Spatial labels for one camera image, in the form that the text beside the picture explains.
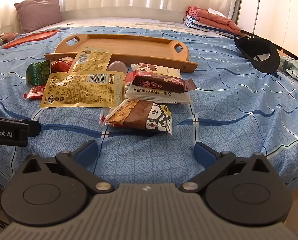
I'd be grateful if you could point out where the folded salmon blanket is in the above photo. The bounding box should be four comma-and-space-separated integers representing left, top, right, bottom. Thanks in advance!
185, 6, 242, 34

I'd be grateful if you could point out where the white cloth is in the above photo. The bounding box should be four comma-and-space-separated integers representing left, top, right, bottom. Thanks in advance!
208, 8, 226, 17

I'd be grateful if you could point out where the brown and white snack packet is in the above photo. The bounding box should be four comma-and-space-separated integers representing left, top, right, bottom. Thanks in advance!
100, 99, 173, 133

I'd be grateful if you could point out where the pink jelly cup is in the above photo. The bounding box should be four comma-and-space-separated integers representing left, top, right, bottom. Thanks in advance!
107, 60, 127, 77

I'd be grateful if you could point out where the dusty pink cloth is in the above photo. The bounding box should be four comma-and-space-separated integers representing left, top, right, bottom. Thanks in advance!
0, 32, 18, 43

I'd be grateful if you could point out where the yellow snack packet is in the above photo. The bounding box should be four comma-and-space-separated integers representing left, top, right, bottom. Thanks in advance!
71, 49, 113, 73
40, 71, 126, 108

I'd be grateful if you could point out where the folded blue striped blanket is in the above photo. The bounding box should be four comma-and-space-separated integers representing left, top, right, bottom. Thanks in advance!
183, 15, 239, 37

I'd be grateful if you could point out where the cream packet with brown print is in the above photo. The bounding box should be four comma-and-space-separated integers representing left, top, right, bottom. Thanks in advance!
125, 63, 194, 105

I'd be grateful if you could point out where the olive curtain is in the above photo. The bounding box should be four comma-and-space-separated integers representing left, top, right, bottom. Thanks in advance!
231, 0, 244, 27

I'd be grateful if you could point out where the blue checked bedsheet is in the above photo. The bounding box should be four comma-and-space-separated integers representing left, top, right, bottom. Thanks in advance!
0, 25, 298, 190

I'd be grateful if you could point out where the small red snack stick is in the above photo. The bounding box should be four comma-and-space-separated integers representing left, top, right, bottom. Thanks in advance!
23, 84, 46, 100

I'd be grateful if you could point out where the white wardrobe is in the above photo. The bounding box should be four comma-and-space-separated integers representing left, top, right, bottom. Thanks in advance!
239, 0, 298, 63

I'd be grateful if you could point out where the brown chocolate bar packet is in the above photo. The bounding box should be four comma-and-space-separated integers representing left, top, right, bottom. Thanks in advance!
124, 70, 196, 94

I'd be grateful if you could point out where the light green garment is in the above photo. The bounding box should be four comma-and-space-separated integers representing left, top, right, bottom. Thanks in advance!
276, 56, 298, 90

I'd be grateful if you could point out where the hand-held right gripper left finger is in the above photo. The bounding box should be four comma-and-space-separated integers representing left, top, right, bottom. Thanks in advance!
21, 139, 114, 196

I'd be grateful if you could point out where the wooden tray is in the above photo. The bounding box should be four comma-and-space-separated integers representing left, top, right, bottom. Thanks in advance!
44, 34, 199, 73

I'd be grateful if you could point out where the white quilted mattress pad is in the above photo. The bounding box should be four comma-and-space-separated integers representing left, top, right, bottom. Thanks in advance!
60, 17, 189, 30

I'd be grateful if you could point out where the purple pillow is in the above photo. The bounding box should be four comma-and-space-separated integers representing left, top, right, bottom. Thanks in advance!
14, 0, 62, 34

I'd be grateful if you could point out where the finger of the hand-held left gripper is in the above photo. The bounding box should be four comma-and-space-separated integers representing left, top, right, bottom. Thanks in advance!
26, 120, 41, 137

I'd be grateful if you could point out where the green snack packet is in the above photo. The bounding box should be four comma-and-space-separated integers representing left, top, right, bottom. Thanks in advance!
26, 60, 51, 85

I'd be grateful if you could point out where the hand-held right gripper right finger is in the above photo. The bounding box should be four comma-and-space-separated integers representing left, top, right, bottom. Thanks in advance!
179, 142, 277, 193

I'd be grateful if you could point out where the red plastic tray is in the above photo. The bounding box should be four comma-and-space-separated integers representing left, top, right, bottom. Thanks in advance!
2, 29, 61, 49

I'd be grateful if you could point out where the black cap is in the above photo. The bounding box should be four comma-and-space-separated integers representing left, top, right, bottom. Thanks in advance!
233, 34, 281, 74

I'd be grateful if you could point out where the red orange snack packet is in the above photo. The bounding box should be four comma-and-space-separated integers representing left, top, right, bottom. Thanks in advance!
50, 56, 74, 73

